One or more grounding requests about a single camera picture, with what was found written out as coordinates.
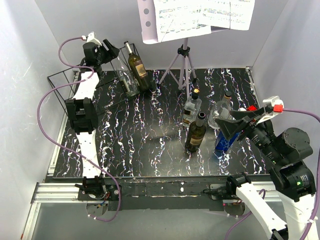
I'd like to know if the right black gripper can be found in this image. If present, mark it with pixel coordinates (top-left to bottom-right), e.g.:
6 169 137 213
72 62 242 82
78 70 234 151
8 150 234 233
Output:
214 105 284 164

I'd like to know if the small clear glass bottle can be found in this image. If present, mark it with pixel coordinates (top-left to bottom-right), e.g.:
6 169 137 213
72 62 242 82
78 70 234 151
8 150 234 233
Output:
208 91 232 130

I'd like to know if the blue square bottle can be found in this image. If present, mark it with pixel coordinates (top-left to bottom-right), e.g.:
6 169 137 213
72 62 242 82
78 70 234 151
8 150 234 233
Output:
215 130 239 152

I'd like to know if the dark green wine bottle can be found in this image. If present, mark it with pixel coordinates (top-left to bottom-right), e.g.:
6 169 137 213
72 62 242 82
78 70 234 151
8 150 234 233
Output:
123 41 152 92

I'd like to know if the green wine bottle silver neck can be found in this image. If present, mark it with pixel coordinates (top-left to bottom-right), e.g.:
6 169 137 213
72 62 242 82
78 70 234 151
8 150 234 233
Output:
185 111 207 153

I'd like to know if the tall clear bottle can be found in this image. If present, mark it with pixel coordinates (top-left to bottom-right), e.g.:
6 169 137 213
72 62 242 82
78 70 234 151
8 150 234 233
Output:
114 56 139 98

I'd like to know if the clear bottle black cap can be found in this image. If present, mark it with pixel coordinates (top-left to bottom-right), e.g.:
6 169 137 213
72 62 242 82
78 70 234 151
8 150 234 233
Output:
182 88 202 128

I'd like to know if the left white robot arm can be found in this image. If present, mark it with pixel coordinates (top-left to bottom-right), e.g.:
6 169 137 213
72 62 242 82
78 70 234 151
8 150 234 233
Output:
65 33 119 200

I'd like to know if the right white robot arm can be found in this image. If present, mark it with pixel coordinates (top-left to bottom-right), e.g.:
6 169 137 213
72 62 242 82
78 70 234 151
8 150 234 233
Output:
216 104 320 240

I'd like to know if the red yellow toy block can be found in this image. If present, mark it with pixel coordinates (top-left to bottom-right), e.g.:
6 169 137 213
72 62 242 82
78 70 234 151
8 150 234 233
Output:
246 105 257 112

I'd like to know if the lilac music stand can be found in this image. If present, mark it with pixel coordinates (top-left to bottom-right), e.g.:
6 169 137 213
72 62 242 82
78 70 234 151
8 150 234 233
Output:
137 0 232 110

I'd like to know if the left sheet music page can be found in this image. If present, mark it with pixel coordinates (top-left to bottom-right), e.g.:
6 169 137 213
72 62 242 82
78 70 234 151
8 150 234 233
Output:
153 0 212 43

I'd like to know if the sheet music page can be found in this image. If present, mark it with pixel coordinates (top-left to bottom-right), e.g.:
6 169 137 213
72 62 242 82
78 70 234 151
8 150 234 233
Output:
198 0 255 31
153 0 212 43

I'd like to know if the right sheet music page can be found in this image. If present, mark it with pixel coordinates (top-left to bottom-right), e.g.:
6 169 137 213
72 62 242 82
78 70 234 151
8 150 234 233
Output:
198 0 255 31

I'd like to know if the black wire wine rack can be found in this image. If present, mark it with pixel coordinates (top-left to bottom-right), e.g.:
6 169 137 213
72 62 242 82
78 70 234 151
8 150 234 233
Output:
47 43 156 116

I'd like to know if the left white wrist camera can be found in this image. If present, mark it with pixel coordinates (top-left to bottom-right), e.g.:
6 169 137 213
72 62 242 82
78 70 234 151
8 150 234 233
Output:
81 31 102 47

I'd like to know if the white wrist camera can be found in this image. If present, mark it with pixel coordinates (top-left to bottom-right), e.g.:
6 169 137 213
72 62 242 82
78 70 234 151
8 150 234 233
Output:
81 31 102 47
257 96 284 124

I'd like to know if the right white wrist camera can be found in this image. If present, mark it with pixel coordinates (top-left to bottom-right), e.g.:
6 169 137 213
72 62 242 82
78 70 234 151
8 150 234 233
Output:
257 96 284 124

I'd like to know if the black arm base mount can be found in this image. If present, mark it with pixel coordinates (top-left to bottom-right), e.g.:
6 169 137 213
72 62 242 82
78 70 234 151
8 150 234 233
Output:
76 176 242 211

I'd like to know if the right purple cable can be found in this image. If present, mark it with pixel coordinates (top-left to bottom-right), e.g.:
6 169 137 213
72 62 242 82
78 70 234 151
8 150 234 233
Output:
224 108 320 240

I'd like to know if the purple cable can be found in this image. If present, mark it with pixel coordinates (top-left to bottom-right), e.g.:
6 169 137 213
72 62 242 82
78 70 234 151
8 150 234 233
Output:
224 108 320 240
36 36 122 222

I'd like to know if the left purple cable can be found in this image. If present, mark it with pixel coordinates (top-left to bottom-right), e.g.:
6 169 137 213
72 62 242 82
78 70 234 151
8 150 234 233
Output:
36 36 122 222

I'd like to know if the aluminium frame rail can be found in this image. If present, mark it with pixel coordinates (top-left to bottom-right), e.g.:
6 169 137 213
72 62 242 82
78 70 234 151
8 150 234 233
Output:
21 69 111 240

